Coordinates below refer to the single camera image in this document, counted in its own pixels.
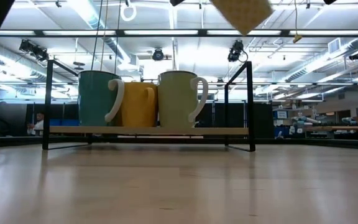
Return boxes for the teal mug white handle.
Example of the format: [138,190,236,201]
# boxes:
[78,70,126,128]

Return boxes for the pale green mug white handle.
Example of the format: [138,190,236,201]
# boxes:
[157,70,209,129]

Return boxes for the black aluminium rig frame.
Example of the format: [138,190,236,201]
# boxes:
[0,29,358,151]

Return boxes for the black hanging ceiling camera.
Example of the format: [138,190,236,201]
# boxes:
[227,39,249,63]

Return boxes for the white mug yellow pattern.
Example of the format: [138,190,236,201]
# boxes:
[209,0,275,36]

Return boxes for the wooden background table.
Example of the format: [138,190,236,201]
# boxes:
[303,125,358,132]

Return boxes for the blue storage bins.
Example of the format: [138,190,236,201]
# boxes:
[49,118,81,128]

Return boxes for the black ceiling spotlight cluster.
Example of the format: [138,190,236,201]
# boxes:
[19,39,50,62]

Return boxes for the white hanging ring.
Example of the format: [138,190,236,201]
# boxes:
[119,2,137,22]

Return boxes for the yellow tag on string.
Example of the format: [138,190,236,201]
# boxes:
[292,0,303,44]

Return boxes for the wooden shelf black metal frame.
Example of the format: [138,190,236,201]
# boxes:
[42,59,257,152]

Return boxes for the person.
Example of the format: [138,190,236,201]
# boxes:
[26,111,45,137]

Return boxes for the black partition wall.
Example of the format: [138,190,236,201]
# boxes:
[0,101,275,138]

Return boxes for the plain yellow mug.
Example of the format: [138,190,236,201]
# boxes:
[116,82,158,128]

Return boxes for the round black ceiling device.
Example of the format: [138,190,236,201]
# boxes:
[152,47,165,62]

